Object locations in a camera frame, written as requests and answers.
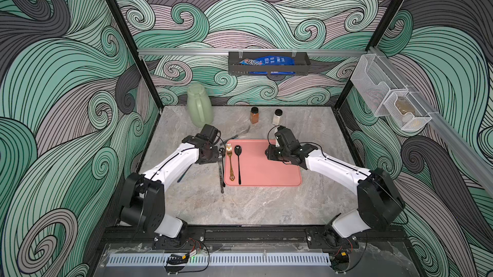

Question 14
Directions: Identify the patterned silver fork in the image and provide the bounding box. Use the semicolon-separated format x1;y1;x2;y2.
218;147;225;194

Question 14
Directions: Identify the gold fork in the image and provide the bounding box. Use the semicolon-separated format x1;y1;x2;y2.
225;143;235;182

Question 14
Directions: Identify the black spoon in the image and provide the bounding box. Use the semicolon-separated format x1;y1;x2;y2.
234;145;242;185

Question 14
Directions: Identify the pink tray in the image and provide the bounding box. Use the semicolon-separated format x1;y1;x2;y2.
223;139;302;187

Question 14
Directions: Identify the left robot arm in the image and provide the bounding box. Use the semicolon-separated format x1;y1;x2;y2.
119;124;220;238

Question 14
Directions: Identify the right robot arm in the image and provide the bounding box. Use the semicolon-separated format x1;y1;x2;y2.
265;126;405;246

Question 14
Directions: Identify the green pitcher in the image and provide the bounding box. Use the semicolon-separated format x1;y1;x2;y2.
187;84;213;128

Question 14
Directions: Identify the white spice jar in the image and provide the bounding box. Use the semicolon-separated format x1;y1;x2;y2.
272;109;283;126

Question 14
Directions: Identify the orange spice jar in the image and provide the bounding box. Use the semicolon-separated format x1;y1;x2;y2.
250;107;259;124

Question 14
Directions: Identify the blue snack bag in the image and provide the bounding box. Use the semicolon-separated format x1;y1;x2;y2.
237;56;295;75

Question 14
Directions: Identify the black wall basket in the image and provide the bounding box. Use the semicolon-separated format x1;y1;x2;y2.
228;51;311;75

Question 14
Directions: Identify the aluminium back rail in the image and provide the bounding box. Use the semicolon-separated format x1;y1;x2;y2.
137;47;367;58

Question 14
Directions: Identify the aluminium rail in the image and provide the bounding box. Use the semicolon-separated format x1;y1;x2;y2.
137;47;367;58
367;47;492;195

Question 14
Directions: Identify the large clear wall bin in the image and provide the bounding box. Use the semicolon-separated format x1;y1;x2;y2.
350;54;399;117

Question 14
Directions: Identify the white slotted cable duct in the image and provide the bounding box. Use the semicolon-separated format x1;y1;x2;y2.
106;252;331;267

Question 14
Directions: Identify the small clear wall bin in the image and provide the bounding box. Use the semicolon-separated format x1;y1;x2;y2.
383;89;432;132

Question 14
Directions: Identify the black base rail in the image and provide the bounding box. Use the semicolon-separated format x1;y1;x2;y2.
101;225;407;251

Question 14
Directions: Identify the aluminium right rail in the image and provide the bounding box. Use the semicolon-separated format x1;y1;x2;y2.
367;47;492;195

